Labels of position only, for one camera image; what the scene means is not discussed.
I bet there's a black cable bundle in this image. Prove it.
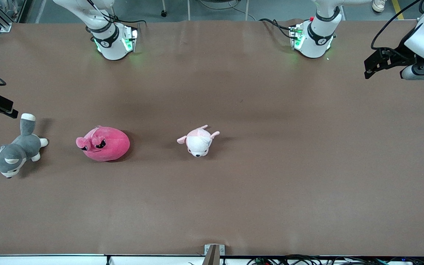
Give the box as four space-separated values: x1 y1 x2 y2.
246 254 424 265

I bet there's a black base cable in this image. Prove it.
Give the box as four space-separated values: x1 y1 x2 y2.
259 18 294 38
114 14 147 27

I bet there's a large table cover sheet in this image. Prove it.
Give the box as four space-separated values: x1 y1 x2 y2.
0 19 424 257

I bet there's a round hot pink plush toy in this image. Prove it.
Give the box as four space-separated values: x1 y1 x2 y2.
76 126 131 162

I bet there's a grey husky plush toy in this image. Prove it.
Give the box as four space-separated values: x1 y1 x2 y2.
0 113 49 179

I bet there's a metal table edge bracket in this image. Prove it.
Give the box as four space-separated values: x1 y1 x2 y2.
204 244 226 265

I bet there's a pale pink white plush dog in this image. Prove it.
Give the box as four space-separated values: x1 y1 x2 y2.
177 125 220 158

